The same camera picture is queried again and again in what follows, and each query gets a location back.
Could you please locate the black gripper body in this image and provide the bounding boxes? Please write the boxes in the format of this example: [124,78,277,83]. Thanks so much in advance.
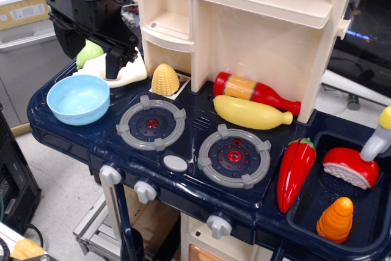
[46,0,138,59]

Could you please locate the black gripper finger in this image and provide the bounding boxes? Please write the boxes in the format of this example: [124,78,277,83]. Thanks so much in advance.
[105,46,136,79]

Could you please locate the orange toy carrot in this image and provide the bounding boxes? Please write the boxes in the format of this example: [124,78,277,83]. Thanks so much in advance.
[316,197,354,244]

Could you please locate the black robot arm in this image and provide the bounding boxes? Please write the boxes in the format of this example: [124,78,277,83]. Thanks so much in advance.
[46,0,139,79]

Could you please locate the light blue plastic bowl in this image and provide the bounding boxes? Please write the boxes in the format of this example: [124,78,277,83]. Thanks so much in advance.
[46,75,110,126]

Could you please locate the cream toy milk jug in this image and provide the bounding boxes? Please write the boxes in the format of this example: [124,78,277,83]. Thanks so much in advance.
[73,54,147,88]

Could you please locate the green toy pear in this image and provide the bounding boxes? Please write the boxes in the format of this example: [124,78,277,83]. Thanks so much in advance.
[76,40,104,70]

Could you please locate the yellow toy corn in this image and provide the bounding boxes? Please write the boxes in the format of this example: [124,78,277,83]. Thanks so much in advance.
[151,64,180,96]

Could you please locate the grey toy dishwasher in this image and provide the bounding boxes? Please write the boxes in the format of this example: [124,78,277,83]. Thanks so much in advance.
[1,0,70,127]

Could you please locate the left grey stove burner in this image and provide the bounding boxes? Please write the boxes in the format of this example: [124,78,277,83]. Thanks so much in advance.
[116,95,186,152]

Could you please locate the grey stove burner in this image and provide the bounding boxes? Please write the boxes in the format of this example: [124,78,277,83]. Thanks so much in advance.
[116,95,186,152]
[197,124,271,189]

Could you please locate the red toy ketchup bottle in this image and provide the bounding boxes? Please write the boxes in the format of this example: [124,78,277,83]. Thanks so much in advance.
[213,72,301,116]

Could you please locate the left grey stove knob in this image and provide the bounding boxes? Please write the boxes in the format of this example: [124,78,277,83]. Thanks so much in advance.
[99,165,122,188]

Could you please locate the grey stove knob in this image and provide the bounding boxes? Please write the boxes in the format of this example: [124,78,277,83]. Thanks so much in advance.
[134,180,157,204]
[206,215,232,240]
[99,165,122,188]

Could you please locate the grey oval button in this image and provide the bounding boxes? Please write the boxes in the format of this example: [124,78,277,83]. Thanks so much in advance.
[163,155,188,172]

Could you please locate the middle grey stove knob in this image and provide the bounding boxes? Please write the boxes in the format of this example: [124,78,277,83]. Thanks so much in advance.
[134,180,157,204]

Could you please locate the yellow toy banana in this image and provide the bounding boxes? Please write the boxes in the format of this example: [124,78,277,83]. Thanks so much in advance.
[213,95,293,130]

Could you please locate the right grey stove burner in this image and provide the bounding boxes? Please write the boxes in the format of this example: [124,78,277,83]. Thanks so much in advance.
[197,124,271,189]

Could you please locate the cream toy kitchen shelf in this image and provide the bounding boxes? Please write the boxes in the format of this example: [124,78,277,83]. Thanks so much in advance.
[138,0,349,123]

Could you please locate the black computer case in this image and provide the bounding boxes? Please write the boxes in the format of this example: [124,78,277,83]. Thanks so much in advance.
[1,115,42,234]

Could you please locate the right grey stove knob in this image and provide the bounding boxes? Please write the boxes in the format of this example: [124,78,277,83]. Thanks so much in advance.
[206,215,232,240]

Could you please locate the red toy chili pepper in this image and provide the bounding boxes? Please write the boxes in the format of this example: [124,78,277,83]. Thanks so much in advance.
[277,138,316,213]

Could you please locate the navy toy kitchen counter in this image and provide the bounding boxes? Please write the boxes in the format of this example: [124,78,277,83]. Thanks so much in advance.
[27,63,390,260]

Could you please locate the red toy meat slice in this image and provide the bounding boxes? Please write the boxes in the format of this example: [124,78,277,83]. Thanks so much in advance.
[323,147,379,189]

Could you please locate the grey toy faucet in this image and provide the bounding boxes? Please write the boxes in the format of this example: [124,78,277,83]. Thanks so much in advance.
[360,106,390,161]

